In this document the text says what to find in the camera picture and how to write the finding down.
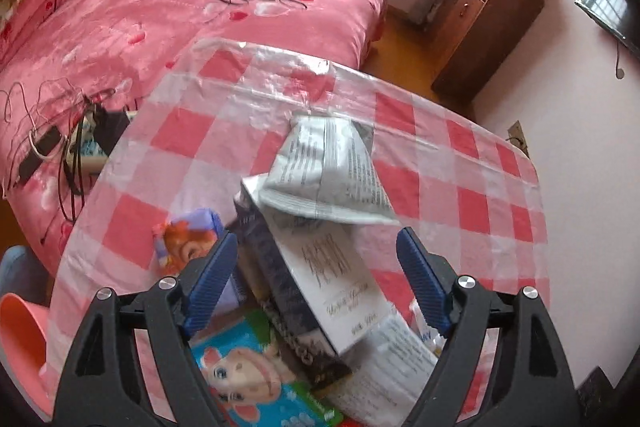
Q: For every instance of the orange plastic trash bin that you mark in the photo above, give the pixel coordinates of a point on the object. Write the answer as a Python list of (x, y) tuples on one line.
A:
[(24, 352)]

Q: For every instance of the white black carton box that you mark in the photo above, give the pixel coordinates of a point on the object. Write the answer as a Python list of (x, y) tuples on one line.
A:
[(313, 285)]

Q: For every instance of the blue cartoon sheep packet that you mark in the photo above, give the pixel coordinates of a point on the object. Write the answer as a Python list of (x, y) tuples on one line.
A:
[(254, 379)]

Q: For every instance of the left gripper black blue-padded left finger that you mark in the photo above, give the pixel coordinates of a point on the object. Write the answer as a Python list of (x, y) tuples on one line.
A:
[(130, 363)]

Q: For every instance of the red white checkered tablecloth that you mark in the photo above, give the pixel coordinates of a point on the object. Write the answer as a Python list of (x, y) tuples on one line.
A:
[(222, 111)]

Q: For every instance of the printed paper leaflet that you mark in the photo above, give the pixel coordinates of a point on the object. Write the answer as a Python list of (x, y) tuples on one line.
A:
[(390, 368)]

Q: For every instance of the purple cartoon girl box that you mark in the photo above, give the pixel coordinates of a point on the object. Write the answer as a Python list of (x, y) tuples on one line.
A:
[(189, 236)]

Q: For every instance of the black smartphone on bed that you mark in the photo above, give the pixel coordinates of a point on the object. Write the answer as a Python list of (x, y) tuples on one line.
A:
[(40, 150)]

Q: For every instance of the brown wooden cabinet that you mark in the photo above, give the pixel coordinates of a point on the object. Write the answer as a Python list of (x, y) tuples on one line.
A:
[(468, 40)]

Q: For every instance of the black power adapter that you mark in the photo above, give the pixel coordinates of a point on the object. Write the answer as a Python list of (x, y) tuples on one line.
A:
[(109, 125)]

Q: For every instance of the pink folded blanket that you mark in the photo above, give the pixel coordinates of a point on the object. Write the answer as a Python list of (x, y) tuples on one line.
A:
[(30, 1)]

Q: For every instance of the white power strip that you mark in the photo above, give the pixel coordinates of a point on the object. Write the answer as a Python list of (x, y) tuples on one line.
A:
[(83, 154)]

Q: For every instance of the blue padded stool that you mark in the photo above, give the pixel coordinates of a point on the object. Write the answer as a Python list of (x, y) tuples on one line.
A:
[(22, 274)]

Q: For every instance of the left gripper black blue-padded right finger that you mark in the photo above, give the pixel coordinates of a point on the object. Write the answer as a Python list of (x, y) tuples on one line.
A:
[(502, 364)]

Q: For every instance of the wall socket with plug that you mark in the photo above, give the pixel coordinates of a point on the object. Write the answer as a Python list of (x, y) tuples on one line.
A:
[(517, 138)]

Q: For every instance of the newspaper sheet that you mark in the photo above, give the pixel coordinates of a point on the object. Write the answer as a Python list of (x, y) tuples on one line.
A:
[(324, 171)]

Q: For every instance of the pink bed with heart bedspread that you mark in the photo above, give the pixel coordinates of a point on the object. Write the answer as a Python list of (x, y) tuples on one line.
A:
[(116, 51)]

